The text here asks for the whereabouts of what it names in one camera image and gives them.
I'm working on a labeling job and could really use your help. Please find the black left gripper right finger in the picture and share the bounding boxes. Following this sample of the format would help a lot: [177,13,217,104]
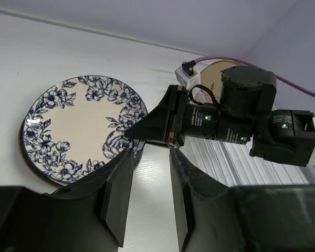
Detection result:
[170,149,315,251]

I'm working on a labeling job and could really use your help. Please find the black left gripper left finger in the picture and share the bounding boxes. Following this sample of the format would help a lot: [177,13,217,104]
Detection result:
[0,149,134,251]

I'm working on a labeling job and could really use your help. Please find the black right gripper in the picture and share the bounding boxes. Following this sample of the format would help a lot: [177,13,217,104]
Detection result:
[124,85,252,149]

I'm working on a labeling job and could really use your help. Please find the white blue patterned plate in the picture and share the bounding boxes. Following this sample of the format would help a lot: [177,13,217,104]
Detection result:
[22,75,148,185]

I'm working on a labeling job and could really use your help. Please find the red plate with teal flower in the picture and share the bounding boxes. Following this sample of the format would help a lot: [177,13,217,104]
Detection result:
[18,120,63,188]

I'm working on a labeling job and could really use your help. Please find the beige floral plate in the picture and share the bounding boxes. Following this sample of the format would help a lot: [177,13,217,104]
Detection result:
[200,60,239,102]

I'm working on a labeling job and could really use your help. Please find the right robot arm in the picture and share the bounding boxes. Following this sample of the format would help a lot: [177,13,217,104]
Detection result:
[124,66,315,166]

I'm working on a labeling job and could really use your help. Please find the white wire dish rack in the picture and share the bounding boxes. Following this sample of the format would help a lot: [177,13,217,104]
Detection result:
[181,56,315,188]

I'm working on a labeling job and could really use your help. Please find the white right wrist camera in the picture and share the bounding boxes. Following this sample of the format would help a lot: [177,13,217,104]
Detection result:
[175,60,201,90]

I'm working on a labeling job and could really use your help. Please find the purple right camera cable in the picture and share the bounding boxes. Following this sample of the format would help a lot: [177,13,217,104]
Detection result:
[194,55,315,102]

